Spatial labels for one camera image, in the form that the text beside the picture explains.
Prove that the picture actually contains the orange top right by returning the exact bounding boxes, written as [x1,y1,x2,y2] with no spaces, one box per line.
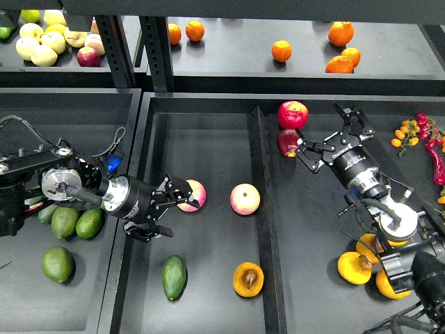
[328,21,355,47]

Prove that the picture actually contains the dark red shelf apple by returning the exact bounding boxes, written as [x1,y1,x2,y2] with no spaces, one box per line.
[76,47,101,67]

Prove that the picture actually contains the orange front right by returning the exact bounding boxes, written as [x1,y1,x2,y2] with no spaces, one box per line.
[325,55,354,74]

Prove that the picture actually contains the red chili pepper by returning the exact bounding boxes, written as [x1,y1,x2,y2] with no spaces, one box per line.
[425,140,444,185]

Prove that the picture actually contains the pink apple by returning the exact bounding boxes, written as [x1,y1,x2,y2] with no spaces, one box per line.
[229,183,260,216]
[177,179,207,212]

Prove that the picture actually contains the black shelf post left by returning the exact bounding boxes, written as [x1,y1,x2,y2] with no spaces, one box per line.
[95,15,136,88]

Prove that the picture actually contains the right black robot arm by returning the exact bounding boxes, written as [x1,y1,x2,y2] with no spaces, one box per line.
[295,105,444,333]

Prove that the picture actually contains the orange middle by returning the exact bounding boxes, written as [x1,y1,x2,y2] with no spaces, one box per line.
[271,40,293,63]

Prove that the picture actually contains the pale yellow pear left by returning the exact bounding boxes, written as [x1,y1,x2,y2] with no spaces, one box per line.
[15,37,40,61]

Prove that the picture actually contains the orange far left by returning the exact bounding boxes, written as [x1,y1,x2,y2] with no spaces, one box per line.
[168,23,182,45]

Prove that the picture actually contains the pink apple right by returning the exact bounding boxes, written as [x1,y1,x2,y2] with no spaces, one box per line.
[229,183,260,216]

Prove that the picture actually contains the black left tray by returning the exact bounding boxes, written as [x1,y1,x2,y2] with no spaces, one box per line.
[1,88,140,333]

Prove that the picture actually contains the round green avocado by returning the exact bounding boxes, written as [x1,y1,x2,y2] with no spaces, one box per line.
[41,246,74,283]

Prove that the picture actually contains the green lime top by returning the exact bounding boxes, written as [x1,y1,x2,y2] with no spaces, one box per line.
[21,9,40,24]

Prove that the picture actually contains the pale yellow pear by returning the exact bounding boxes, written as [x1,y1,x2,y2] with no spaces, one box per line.
[15,37,40,61]
[30,45,58,67]

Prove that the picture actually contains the bright red apple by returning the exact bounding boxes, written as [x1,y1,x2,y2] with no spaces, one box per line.
[277,100,309,129]

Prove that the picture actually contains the black tray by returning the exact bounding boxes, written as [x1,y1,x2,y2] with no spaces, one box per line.
[1,88,140,333]
[97,91,445,334]

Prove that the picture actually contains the pink apple left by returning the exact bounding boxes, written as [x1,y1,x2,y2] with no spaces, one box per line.
[177,179,207,212]

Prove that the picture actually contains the pale yellow pear front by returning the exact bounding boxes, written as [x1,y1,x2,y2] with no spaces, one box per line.
[30,45,58,67]

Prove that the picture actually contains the black shelf post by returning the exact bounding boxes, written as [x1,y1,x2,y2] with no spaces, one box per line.
[139,16,175,93]
[95,15,136,88]

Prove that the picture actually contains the orange cherry tomato cluster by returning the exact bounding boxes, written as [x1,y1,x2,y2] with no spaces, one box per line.
[391,120,420,157]

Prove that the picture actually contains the black centre tray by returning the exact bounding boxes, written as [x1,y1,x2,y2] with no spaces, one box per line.
[97,91,445,334]

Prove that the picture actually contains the orange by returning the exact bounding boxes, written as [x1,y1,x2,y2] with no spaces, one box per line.
[325,55,354,74]
[186,20,205,42]
[271,40,293,63]
[328,21,355,47]
[168,23,182,45]

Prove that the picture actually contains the yellow pear front pile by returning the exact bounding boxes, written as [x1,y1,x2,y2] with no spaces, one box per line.
[375,269,412,299]

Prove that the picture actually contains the black shelf post right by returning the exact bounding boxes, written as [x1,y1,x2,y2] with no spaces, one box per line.
[139,16,175,93]

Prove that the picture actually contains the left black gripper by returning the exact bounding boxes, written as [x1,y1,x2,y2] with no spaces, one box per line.
[102,175,200,243]

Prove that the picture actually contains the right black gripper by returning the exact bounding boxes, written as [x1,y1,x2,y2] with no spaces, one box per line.
[295,103,379,190]

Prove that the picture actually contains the orange right small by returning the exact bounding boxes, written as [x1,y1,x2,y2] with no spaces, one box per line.
[341,47,362,67]

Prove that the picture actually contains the red cherry tomato cluster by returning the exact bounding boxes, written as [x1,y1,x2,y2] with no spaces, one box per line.
[416,113,444,152]

